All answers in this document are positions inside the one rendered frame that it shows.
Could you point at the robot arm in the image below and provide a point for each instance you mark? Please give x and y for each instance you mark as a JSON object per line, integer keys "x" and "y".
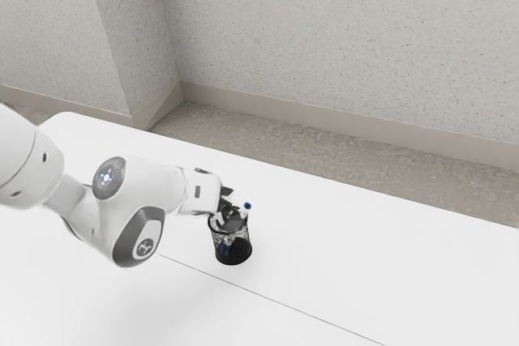
{"x": 89, "y": 208}

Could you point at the black mesh pen holder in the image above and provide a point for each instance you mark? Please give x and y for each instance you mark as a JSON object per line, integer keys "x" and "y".
{"x": 235, "y": 246}

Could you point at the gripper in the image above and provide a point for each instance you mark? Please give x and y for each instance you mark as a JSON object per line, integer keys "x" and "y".
{"x": 225, "y": 199}

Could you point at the white pen with blue cap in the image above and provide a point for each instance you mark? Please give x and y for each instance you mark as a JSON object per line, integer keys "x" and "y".
{"x": 244, "y": 209}

